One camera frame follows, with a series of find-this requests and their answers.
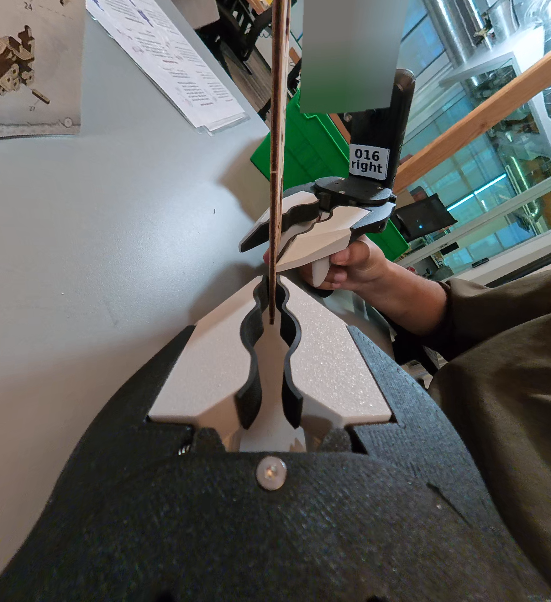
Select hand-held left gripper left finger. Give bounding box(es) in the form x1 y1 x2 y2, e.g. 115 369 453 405
148 275 272 453

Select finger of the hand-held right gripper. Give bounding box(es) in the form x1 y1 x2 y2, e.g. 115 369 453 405
239 192 326 253
275 208 370 273

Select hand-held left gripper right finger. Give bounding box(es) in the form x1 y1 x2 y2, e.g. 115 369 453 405
279 275 394 453

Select large wooden parts sheet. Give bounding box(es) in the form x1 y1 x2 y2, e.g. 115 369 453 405
268 0 291 326

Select person's right forearm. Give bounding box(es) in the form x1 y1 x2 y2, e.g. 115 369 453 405
351 261 551 349

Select grey desk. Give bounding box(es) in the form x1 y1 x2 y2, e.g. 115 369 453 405
0 19 276 589

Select person's right hand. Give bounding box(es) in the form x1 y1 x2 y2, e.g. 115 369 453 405
264 235 394 291

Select green plastic bin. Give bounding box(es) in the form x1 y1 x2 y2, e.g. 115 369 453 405
249 89 410 261

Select small black screen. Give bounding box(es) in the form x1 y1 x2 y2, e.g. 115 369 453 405
393 195 459 243

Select wooden beam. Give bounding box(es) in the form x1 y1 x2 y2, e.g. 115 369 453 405
393 45 551 194

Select person's brown sweater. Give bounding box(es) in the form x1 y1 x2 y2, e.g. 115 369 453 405
428 266 551 602

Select silver ventilation ducts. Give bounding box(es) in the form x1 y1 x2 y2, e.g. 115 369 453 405
421 0 551 137

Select black chair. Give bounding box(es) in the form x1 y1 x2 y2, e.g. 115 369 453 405
196 0 276 118

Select printed paper sheet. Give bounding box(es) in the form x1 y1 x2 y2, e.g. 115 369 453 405
85 0 250 137

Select white instruction booklet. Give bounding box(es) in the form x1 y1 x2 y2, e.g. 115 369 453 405
0 0 86 141

